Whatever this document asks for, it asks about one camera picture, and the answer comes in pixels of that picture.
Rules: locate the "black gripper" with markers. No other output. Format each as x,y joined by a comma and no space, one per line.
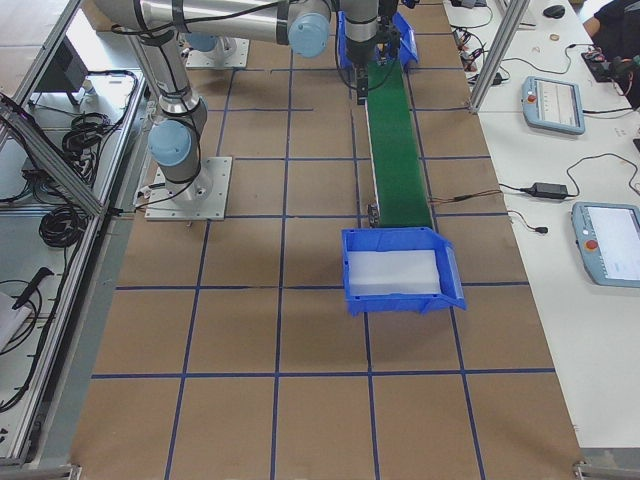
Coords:
358,53

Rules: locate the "left blue plastic bin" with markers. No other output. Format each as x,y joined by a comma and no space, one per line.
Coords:
407,48

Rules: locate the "blue plastic bin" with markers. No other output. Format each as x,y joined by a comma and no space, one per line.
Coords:
406,238
407,48

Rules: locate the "green conveyor belt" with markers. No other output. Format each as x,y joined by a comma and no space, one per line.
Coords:
399,179

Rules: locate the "white foam pad right bin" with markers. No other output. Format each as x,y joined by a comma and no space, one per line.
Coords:
393,272

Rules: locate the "right blue plastic bin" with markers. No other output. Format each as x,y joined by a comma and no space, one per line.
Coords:
406,238

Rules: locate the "upper teach pendant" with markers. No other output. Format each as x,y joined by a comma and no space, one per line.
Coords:
552,105

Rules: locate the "teach pendant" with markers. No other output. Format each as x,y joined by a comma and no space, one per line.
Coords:
607,237
552,105

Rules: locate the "black power brick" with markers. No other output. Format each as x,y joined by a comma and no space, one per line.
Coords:
548,190

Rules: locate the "lower teach pendant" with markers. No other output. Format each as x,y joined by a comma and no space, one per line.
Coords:
607,237

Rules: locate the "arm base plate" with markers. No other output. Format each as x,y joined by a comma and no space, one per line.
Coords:
228,53
204,199

